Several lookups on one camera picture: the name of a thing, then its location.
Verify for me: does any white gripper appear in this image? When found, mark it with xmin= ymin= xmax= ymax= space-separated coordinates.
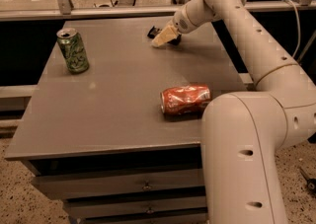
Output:
xmin=151 ymin=7 xmax=193 ymax=47

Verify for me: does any black rxbar chocolate wrapper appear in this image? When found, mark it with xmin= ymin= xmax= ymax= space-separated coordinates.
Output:
xmin=147 ymin=26 xmax=181 ymax=47

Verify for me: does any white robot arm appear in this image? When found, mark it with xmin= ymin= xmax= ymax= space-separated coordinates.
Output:
xmin=152 ymin=0 xmax=316 ymax=224

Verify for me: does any red crushed coke can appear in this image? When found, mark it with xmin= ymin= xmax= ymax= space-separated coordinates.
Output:
xmin=160 ymin=84 xmax=211 ymax=115

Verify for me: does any green soda can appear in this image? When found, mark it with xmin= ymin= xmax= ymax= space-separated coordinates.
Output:
xmin=56 ymin=28 xmax=90 ymax=74

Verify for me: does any grey drawer cabinet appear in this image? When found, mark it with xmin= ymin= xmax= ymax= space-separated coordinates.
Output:
xmin=4 ymin=15 xmax=248 ymax=224

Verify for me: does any top grey drawer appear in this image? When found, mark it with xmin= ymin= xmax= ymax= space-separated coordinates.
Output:
xmin=32 ymin=169 xmax=204 ymax=199

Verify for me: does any grey drawer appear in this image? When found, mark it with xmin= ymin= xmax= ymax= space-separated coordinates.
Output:
xmin=32 ymin=169 xmax=204 ymax=199
xmin=80 ymin=211 xmax=207 ymax=224
xmin=64 ymin=195 xmax=207 ymax=218

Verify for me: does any bottom grey drawer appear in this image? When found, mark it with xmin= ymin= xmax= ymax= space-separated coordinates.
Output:
xmin=80 ymin=211 xmax=207 ymax=224

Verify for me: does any middle grey drawer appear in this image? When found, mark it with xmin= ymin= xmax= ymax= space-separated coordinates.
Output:
xmin=64 ymin=195 xmax=207 ymax=218

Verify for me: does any white cable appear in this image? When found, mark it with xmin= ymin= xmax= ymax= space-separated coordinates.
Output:
xmin=282 ymin=0 xmax=302 ymax=59

